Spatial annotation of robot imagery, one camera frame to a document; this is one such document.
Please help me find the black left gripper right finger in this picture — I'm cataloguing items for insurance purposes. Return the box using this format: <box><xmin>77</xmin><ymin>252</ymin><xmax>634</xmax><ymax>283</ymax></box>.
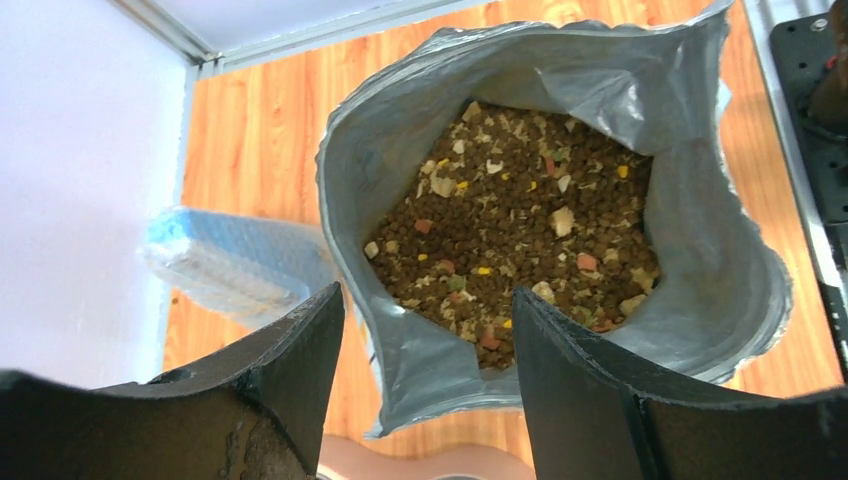
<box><xmin>512</xmin><ymin>287</ymin><xmax>847</xmax><ymax>479</ymax></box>

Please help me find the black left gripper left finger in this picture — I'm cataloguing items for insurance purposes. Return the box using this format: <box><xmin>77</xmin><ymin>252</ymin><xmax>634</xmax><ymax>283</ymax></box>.
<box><xmin>1</xmin><ymin>283</ymin><xmax>345</xmax><ymax>479</ymax></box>

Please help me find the cat food bag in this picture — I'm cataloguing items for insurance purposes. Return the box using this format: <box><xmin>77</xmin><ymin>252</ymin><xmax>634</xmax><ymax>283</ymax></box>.
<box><xmin>316</xmin><ymin>1</ymin><xmax>793</xmax><ymax>439</ymax></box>

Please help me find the brown pet food kibble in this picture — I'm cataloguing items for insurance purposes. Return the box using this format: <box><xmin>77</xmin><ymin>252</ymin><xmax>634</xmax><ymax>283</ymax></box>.
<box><xmin>363</xmin><ymin>102</ymin><xmax>661</xmax><ymax>370</ymax></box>

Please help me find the pink double bowl feeder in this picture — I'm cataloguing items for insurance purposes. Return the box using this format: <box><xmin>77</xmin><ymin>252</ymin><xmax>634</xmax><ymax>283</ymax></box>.
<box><xmin>317</xmin><ymin>435</ymin><xmax>536</xmax><ymax>480</ymax></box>

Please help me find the blue item in bubble wrap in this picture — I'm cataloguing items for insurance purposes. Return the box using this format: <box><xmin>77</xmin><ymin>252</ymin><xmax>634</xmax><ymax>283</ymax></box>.
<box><xmin>139</xmin><ymin>206</ymin><xmax>338</xmax><ymax>330</ymax></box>

